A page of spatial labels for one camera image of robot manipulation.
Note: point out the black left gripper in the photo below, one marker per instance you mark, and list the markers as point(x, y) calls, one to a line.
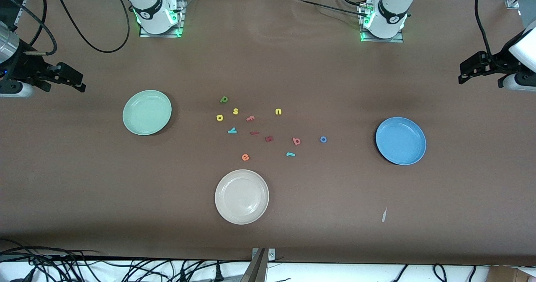
point(499, 59)

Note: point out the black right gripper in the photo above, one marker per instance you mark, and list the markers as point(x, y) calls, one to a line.
point(21, 67)

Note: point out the red letter b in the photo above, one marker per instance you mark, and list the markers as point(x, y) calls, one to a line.
point(296, 140)

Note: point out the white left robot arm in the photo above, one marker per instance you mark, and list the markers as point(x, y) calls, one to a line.
point(391, 12)

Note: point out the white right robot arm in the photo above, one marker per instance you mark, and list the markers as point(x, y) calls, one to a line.
point(153, 10)

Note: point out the light green plate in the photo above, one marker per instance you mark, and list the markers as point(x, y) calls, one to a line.
point(147, 112)

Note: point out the blue plate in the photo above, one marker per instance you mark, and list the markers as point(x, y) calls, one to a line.
point(400, 141)

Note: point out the white tape scrap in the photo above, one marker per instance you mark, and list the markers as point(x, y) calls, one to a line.
point(384, 215)

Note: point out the brown table cover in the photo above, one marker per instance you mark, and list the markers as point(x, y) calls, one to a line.
point(268, 64)

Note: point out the cream white plate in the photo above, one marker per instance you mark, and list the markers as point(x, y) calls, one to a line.
point(242, 196)

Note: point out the cardboard box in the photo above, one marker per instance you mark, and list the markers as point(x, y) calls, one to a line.
point(502, 275)

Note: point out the black power plug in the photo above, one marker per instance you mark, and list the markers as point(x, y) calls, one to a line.
point(217, 273)

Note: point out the grey slanted beam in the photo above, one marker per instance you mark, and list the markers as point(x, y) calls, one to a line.
point(255, 271)

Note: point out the aluminium frame rail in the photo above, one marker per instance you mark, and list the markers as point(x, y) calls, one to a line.
point(20, 16)

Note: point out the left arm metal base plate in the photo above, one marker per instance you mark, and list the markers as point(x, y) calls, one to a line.
point(381, 40)

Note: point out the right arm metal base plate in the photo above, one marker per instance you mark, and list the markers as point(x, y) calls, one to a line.
point(181, 18)

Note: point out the silver metal bracket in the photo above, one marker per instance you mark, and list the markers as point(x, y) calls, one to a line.
point(271, 255)

